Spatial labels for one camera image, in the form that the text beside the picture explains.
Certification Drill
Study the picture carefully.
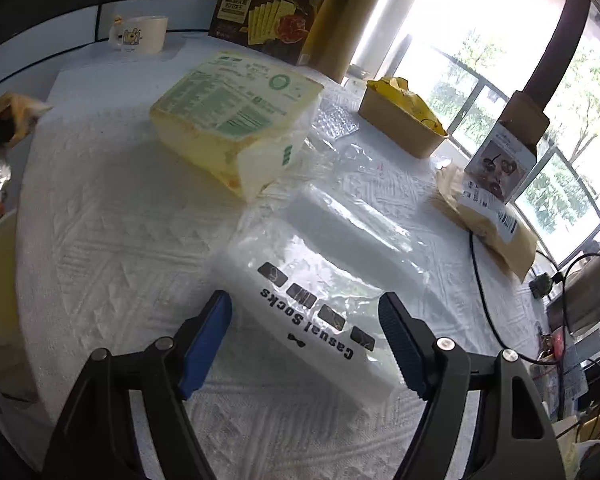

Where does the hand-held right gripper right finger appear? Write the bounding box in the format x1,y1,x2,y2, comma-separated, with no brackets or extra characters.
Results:
378,291,566,480

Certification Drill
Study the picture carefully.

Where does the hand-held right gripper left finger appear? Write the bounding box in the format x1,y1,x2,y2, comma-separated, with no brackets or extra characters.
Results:
42,290,233,480

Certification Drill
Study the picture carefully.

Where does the orange foil snack wrapper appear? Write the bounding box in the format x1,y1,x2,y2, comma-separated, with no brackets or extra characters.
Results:
0,91,52,201

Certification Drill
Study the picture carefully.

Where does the white printed plastic socks bag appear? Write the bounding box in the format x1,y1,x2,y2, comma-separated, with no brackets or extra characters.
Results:
212,182,431,403

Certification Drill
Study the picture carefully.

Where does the clear plastic film wrapper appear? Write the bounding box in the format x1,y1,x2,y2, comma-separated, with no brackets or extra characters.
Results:
330,140,433,193

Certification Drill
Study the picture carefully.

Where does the yellow plastic pack green label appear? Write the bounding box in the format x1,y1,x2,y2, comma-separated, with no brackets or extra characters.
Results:
149,51,326,204

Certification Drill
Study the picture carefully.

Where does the clear plastic blister tray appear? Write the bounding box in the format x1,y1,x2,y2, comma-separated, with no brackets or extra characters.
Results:
312,97,362,145

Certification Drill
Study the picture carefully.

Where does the white textured tablecloth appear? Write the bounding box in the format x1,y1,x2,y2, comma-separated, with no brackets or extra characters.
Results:
12,35,571,480

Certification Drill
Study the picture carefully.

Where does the brown padded envelope white label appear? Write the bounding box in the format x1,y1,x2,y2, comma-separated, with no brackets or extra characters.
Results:
435,165,538,283

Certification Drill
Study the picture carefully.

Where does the black power plug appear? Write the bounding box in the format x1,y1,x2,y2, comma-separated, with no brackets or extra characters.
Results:
529,272,556,301

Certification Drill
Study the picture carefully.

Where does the white mug with yellow print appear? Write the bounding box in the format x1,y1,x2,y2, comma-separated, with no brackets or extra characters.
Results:
107,15,170,56

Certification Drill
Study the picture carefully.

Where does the small white photo box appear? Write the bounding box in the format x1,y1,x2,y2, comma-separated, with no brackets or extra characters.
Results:
457,122,538,207

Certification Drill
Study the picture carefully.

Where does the tan tray with yellow packets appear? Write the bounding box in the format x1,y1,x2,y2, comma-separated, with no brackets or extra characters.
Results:
357,80,449,159

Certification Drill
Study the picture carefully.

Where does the yellow snack wrapper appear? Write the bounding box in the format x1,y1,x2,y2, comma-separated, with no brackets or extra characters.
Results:
367,76,448,136

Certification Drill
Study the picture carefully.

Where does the plain brown cardboard box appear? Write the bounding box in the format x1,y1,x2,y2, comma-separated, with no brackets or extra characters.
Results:
497,90,551,148

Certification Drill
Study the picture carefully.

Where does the dark cracker box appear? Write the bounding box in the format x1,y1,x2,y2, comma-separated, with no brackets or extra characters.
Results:
207,0,361,67

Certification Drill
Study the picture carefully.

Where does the yellow curtain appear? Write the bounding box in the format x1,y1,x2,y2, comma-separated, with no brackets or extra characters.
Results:
316,0,401,83

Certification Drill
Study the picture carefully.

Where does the black power cable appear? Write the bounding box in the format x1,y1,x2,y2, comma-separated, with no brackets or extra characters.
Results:
469,230,561,366

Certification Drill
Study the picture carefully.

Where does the dark window frame post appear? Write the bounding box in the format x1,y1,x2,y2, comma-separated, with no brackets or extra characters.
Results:
522,0,595,111

